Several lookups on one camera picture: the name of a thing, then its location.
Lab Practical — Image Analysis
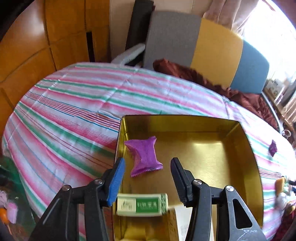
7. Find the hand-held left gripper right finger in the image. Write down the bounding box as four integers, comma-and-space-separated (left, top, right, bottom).
170, 157, 267, 241

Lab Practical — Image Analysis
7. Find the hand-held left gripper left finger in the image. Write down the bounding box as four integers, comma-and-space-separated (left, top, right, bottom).
29, 157, 126, 241

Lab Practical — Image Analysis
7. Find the green white small box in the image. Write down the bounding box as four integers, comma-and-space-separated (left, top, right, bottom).
116, 193, 169, 217

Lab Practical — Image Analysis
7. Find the purple snack packet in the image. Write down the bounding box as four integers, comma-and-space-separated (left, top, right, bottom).
124, 136, 163, 178

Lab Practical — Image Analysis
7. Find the beige cardboard box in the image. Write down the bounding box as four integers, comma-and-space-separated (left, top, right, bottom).
165, 206, 214, 241

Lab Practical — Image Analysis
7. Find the gold tin box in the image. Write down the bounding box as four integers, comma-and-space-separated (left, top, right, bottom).
112, 115, 264, 241

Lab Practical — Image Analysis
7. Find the striped bed sheet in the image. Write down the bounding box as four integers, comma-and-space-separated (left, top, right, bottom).
2, 62, 296, 241

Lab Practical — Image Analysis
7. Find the rolled cream sock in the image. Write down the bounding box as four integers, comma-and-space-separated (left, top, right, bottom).
276, 192, 288, 209

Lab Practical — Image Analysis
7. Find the dark red blanket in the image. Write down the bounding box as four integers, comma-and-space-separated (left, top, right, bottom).
153, 58, 279, 130

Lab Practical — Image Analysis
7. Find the pink plastic toy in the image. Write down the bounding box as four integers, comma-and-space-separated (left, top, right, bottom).
6, 202, 18, 224

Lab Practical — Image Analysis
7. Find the red cloth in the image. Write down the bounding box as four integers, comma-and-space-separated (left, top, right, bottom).
273, 209, 296, 241

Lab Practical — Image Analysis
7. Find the orange plastic toy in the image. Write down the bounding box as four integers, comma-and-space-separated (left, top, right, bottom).
0, 207, 10, 225

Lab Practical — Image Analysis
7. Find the white carton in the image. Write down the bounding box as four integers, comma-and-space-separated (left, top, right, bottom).
266, 79, 284, 98

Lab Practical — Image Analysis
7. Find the wooden wardrobe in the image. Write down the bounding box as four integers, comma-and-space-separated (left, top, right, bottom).
0, 0, 111, 130

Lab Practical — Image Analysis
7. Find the window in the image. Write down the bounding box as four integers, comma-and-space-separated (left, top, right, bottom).
240, 0, 296, 84

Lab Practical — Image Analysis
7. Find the beige patterned curtain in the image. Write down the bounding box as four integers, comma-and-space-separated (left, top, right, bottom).
203, 0, 271, 33

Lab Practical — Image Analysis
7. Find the grey bed rail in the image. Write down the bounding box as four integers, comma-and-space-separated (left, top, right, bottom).
261, 93, 284, 133

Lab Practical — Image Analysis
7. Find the white bed rail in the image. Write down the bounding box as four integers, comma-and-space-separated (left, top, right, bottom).
111, 44, 146, 65

